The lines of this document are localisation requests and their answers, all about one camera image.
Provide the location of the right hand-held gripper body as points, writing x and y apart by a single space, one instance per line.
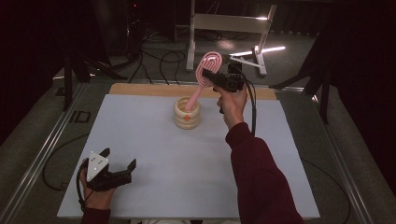
229 81

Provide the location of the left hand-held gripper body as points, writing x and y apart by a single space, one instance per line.
96 165

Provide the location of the pink hairbrush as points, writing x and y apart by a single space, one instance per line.
195 98

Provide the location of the cream ribbed holder cup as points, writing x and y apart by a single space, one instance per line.
186 123

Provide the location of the person's right hand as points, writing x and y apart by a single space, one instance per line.
233 109

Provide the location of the person's left hand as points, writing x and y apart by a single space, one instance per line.
99 199

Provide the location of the white table mat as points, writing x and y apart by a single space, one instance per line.
155 149

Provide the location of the white metal stand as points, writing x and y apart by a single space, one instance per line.
229 23

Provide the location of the black tripod stand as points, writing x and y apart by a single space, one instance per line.
325 99
67 90

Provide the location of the black equipment cabinet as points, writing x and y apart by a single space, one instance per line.
115 28

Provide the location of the metal floor rail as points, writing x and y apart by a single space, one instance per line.
342 168
37 161

